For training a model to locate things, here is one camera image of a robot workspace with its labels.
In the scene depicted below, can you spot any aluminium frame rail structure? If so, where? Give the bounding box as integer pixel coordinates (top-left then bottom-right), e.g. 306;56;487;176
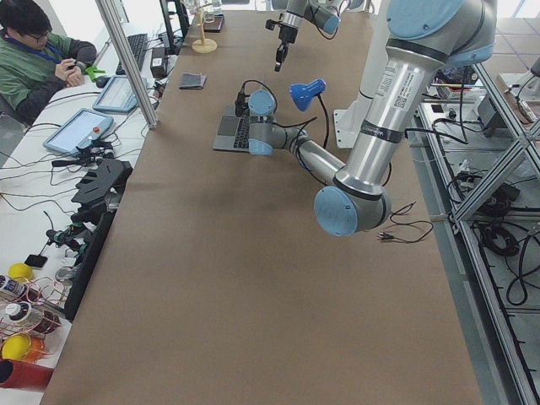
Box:
409;55;539;404

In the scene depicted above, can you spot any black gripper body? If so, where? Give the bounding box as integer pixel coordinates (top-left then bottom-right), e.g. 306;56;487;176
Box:
279;24;297;45

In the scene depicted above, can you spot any black keyboard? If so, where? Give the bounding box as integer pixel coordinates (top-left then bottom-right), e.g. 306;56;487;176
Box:
127;34;148;71

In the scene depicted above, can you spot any upper yellow ball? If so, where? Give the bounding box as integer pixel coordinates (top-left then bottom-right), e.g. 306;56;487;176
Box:
8;262;35;284

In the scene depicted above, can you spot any lower yellow ball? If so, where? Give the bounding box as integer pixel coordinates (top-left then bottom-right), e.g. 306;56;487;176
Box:
1;334;34;363

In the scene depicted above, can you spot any black computer mouse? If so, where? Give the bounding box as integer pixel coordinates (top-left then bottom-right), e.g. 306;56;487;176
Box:
95;76;110;89

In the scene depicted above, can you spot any wooden stand with round base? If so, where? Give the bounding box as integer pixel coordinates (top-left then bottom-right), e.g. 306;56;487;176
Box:
192;2;218;54

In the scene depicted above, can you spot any blue teach pendant tablet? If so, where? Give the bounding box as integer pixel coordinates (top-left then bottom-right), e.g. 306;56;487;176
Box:
93;75;138;114
42;109;114;154

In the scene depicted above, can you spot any yellow ball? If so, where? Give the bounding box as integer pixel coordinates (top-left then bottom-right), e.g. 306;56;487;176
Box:
8;262;35;284
1;334;34;363

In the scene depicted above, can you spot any seated person in green jacket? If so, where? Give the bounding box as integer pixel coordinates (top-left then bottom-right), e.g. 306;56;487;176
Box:
1;1;97;125

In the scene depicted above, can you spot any near blue teach pendant tablet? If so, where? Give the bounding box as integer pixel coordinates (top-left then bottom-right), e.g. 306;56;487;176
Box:
42;109;114;154

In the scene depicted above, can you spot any far blue teach pendant tablet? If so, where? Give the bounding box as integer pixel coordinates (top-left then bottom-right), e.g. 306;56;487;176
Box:
93;75;138;114

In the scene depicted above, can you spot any black power adapter box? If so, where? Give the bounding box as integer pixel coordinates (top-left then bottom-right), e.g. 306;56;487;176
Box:
150;46;168;78

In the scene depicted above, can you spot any black slotted rack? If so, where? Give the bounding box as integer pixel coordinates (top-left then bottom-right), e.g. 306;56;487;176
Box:
62;158;134;321

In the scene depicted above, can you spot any small black square pad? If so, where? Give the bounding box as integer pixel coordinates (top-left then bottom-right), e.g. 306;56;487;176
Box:
24;254;48;269

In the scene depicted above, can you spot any green clamp tool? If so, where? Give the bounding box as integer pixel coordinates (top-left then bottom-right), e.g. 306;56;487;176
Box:
84;65;105;83

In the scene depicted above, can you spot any dark red tray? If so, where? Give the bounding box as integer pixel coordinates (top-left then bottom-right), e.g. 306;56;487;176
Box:
203;14;224;33

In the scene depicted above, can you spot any red cylinder can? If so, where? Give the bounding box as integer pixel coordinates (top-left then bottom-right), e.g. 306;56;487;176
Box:
1;359;54;392

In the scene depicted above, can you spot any aluminium frame post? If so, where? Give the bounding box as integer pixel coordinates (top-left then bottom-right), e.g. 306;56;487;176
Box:
95;0;158;130

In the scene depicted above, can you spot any grey laptop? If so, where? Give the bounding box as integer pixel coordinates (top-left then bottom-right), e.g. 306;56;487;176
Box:
213;105;250;153

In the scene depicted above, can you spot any grey folded cloth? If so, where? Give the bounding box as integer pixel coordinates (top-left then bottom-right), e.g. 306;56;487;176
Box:
179;73;207;89

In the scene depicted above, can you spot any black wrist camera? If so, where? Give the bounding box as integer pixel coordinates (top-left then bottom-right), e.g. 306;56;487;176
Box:
265;19;282;30
235;89;249;117

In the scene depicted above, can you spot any blue desk lamp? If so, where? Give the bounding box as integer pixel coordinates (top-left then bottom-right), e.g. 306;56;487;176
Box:
289;78;327;111

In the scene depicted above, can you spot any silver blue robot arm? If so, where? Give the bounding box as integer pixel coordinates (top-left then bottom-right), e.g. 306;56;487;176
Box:
265;1;372;73
248;1;497;236

